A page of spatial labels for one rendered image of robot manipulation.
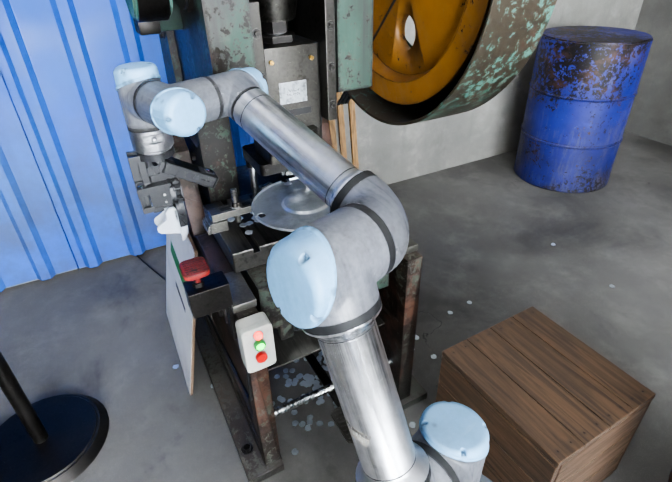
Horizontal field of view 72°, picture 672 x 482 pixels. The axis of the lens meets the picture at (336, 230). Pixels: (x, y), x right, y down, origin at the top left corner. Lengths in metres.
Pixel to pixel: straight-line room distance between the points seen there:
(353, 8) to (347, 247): 0.70
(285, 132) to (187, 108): 0.16
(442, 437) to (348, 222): 0.41
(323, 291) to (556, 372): 1.01
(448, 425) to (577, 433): 0.55
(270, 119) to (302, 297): 0.34
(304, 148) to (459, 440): 0.53
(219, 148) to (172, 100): 0.65
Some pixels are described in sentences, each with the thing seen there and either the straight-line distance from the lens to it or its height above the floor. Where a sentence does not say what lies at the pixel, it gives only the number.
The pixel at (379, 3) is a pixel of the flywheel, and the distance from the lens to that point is 1.48.
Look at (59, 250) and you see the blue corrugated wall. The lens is 2.59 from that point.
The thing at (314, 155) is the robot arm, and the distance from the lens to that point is 0.73.
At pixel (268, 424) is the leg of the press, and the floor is 0.21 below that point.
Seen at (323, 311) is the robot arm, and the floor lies 1.00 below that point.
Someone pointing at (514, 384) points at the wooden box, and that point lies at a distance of 1.40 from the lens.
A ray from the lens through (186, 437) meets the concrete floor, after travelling 1.74.
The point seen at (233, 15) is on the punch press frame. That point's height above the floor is 1.25.
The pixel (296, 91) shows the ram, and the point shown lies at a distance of 1.17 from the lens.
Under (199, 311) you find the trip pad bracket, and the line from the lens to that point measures 1.13.
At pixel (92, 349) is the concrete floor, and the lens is 2.16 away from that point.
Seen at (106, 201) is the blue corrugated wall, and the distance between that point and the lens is 2.48.
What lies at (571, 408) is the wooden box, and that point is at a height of 0.35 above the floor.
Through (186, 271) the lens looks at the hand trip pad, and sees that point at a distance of 1.08.
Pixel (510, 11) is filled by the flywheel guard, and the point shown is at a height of 1.25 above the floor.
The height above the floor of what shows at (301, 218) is 0.78.
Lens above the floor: 1.38
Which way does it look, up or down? 32 degrees down
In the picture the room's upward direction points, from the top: 2 degrees counter-clockwise
